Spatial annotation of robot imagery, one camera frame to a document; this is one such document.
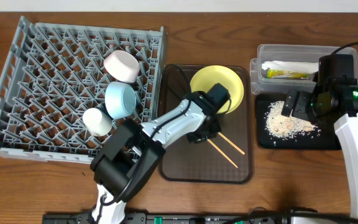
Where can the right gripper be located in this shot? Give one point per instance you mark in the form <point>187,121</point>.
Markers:
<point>302,98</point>

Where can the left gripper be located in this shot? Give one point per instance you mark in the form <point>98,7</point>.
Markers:
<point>204,133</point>

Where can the wooden chopstick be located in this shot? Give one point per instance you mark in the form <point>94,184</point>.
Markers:
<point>231,143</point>
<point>222,153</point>

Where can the rice leftovers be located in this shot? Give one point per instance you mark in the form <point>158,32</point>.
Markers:
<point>282,129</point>

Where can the white napkin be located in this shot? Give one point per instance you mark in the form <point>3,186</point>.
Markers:
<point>297,67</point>

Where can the green snack wrapper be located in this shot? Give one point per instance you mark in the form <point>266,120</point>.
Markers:
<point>286,75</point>

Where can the yellow plate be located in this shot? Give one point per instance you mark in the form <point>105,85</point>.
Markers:
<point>207,77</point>

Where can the blue bowl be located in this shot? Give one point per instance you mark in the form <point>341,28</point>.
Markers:
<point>120,100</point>

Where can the white paper cup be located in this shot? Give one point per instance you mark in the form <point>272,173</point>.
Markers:
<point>96,122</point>

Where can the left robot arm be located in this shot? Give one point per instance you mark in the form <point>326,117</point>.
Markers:
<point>125,163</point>

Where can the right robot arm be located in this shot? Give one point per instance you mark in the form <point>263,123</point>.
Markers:
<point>333,101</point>

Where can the black waste tray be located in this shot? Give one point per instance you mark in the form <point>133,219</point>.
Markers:
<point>321,138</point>

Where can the grey dishwasher rack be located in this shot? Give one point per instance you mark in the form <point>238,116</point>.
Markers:
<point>54,72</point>

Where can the brown serving tray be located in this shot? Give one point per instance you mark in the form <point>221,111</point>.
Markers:
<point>185,161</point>

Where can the clear plastic bin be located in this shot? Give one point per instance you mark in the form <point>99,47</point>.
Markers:
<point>259,83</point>

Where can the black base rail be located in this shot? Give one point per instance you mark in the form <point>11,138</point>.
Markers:
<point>197,218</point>

